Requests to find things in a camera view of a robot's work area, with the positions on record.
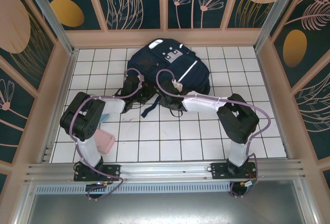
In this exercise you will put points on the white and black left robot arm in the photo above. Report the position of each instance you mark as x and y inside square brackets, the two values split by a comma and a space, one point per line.
[82, 115]

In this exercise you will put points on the navy blue backpack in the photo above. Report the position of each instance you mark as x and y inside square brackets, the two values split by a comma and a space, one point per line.
[159, 64]

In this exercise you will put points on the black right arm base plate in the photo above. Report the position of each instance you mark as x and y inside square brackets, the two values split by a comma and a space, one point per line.
[219, 171]

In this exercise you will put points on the orange circle leaf wall panel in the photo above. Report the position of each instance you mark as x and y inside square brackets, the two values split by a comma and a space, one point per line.
[152, 7]

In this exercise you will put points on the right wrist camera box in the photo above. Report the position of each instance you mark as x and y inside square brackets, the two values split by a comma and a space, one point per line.
[177, 85]

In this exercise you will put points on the small pink flower wall panel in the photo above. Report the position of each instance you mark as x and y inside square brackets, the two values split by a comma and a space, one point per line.
[15, 110]

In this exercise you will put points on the aluminium corner post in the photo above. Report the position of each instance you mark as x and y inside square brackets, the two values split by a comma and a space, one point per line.
[275, 15]
[52, 20]

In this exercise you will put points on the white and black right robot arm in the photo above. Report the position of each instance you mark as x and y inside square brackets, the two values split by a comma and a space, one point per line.
[237, 118]

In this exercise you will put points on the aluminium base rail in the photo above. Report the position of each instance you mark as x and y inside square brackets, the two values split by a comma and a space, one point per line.
[165, 169]

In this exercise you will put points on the orange oval leaf wall panel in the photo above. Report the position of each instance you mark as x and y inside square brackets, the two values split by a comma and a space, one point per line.
[317, 46]

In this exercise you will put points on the aluminium side rail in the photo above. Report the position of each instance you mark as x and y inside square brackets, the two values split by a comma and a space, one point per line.
[58, 105]

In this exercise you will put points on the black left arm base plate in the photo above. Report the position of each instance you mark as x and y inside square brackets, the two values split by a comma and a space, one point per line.
[113, 171]

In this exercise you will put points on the pink leaf outline wall panel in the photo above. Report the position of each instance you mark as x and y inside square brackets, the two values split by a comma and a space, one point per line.
[314, 105]

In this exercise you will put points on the grey metal sheet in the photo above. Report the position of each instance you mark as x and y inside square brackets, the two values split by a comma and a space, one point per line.
[165, 211]

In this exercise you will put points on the large pink circle wall panel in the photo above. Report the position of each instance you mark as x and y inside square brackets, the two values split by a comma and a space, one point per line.
[15, 15]

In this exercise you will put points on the pink pencil case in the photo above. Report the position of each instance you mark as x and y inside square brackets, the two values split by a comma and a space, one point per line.
[105, 141]

